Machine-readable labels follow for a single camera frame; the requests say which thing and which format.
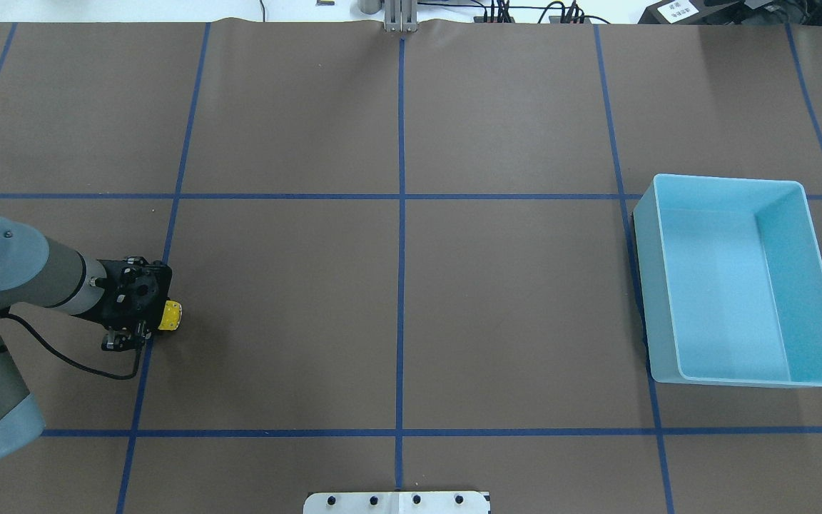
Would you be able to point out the aluminium frame post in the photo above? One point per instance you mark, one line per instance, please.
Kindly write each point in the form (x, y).
(400, 16)

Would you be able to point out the light blue plastic bin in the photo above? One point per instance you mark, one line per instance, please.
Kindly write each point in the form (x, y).
(730, 272)

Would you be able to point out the white mounting plate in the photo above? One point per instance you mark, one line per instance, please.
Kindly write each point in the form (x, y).
(466, 501)

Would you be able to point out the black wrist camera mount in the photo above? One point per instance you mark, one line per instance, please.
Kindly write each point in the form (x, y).
(135, 292)

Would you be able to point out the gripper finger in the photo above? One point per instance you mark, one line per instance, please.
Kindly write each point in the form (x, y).
(120, 340)

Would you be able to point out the yellow beetle toy car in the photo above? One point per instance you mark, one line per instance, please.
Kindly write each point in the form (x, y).
(171, 316)

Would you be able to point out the small electronics board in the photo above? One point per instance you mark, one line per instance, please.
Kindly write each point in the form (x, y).
(553, 12)

